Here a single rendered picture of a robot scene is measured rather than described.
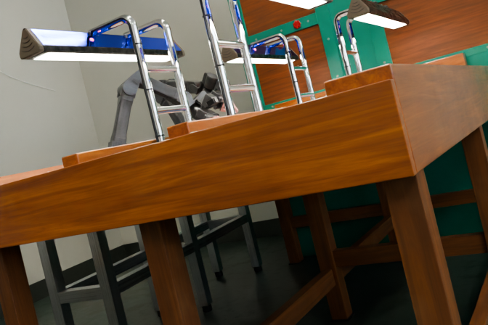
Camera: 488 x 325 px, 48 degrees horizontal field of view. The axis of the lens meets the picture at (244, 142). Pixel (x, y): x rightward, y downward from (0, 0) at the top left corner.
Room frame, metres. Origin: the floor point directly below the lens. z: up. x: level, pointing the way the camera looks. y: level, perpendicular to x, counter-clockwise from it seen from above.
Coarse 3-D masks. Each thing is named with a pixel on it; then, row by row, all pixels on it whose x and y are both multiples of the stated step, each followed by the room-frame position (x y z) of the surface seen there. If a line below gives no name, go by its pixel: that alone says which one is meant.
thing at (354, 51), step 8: (336, 16) 2.19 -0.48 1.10; (336, 24) 2.20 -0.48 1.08; (336, 32) 2.21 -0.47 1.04; (352, 32) 2.33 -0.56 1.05; (352, 40) 2.33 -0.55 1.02; (344, 48) 2.20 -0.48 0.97; (352, 48) 2.34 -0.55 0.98; (344, 56) 2.20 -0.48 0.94; (344, 64) 2.21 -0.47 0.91; (360, 64) 2.33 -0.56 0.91
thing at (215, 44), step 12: (204, 0) 1.37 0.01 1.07; (204, 12) 1.37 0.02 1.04; (240, 24) 1.50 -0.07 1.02; (216, 36) 1.37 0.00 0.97; (240, 36) 1.50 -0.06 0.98; (216, 48) 1.37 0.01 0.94; (240, 48) 1.49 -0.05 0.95; (216, 60) 1.37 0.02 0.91; (216, 72) 1.37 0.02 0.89; (252, 72) 1.50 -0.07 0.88; (228, 84) 1.37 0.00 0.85; (240, 84) 1.44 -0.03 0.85; (252, 84) 1.49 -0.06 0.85; (228, 96) 1.37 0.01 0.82; (252, 96) 1.50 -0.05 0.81; (228, 108) 1.37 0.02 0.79
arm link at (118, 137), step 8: (120, 88) 2.27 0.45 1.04; (120, 96) 2.25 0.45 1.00; (128, 96) 2.25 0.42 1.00; (120, 104) 2.24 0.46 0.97; (128, 104) 2.25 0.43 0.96; (120, 112) 2.24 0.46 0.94; (128, 112) 2.25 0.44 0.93; (120, 120) 2.23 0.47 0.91; (128, 120) 2.25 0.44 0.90; (120, 128) 2.23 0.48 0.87; (112, 136) 2.24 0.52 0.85; (120, 136) 2.22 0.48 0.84; (112, 144) 2.20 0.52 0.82; (120, 144) 2.21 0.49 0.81
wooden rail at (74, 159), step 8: (128, 144) 1.41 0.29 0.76; (136, 144) 1.44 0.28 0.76; (144, 144) 1.46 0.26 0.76; (80, 152) 1.27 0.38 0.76; (88, 152) 1.29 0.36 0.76; (96, 152) 1.31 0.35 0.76; (104, 152) 1.33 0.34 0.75; (112, 152) 1.36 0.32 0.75; (64, 160) 1.28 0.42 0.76; (72, 160) 1.27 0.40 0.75; (80, 160) 1.26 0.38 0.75; (88, 160) 1.29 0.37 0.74
